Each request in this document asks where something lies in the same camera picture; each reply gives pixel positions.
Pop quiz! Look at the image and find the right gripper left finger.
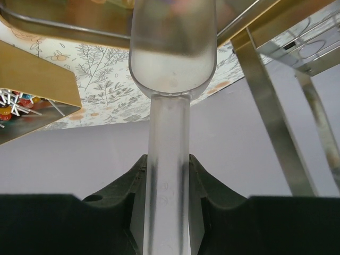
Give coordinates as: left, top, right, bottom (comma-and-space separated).
1, 155, 147, 254

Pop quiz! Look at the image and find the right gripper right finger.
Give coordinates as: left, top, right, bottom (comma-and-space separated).
189, 156, 339, 254

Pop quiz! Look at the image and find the gold tin with lollipops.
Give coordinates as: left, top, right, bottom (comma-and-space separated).
1, 42, 82, 144

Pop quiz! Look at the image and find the clear plastic scoop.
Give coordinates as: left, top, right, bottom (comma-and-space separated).
129, 1, 217, 254

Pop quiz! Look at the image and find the floral table mat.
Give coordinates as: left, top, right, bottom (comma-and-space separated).
7, 21, 340, 131

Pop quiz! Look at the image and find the steel two-tier dish rack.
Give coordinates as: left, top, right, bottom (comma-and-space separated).
231, 1, 339, 198

